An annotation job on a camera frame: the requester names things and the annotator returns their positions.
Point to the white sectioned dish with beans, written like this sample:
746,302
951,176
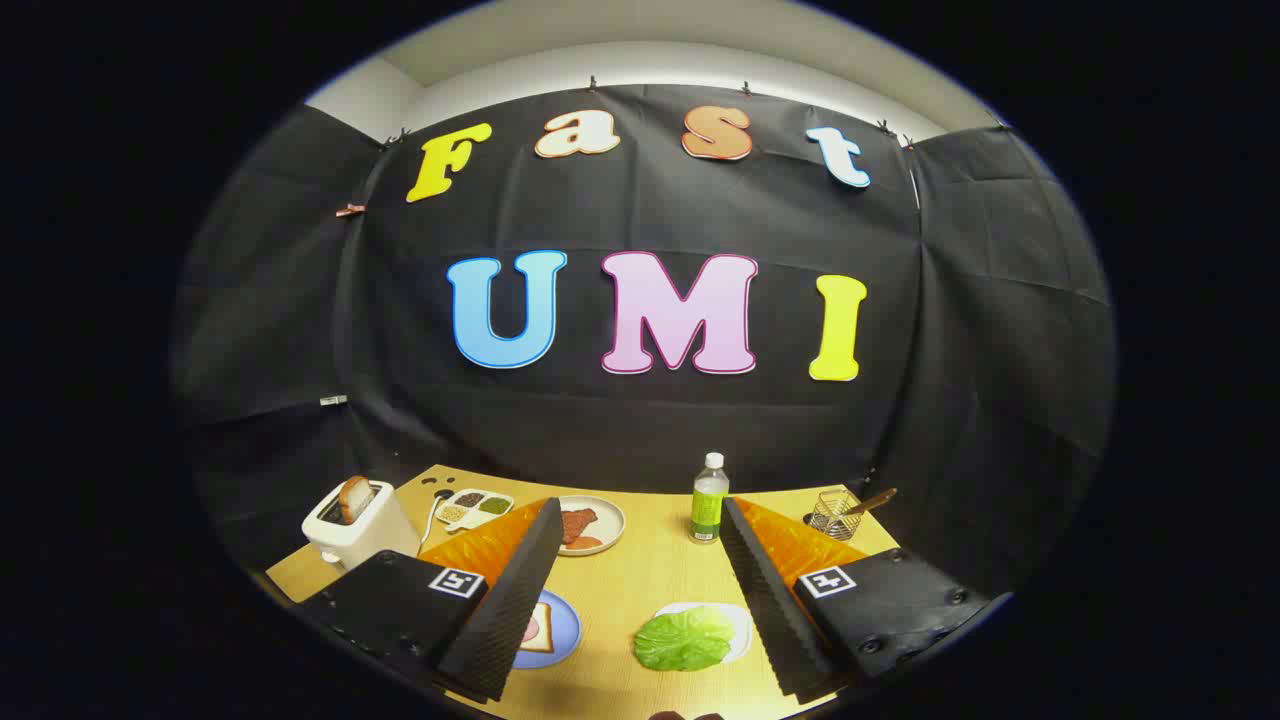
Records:
472,511

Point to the bread slice with ham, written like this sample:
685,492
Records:
546,632

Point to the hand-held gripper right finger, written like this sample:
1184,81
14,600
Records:
765,600

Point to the red tomato slice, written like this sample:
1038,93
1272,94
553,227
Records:
588,543

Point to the green lettuce leaf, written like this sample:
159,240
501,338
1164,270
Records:
680,640

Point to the toasted bread slice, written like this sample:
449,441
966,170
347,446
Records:
355,498

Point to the white toaster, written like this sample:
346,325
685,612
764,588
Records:
370,535

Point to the clear bottle with green label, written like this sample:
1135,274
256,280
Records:
708,510

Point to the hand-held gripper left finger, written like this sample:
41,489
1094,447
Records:
520,600

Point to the square white plate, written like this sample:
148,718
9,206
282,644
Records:
742,625

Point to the copper cloth clip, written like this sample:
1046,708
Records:
350,210

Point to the brown meat slice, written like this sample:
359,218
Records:
578,524

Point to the round white plate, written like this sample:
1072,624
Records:
609,520

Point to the black backdrop cloth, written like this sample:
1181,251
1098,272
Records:
640,420

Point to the pink ham slice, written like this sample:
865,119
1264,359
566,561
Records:
530,630

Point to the blue plate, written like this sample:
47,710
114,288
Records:
566,630

